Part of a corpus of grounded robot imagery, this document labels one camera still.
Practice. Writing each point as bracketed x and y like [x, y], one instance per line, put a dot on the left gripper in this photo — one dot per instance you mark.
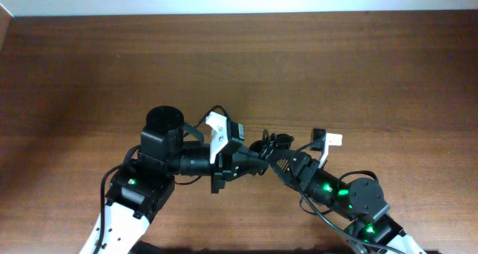
[225, 168]

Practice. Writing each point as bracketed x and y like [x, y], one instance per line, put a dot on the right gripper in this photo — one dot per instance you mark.
[305, 169]

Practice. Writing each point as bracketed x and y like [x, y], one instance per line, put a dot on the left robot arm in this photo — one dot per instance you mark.
[132, 193]

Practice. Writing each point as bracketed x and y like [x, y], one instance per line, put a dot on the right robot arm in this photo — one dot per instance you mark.
[352, 205]

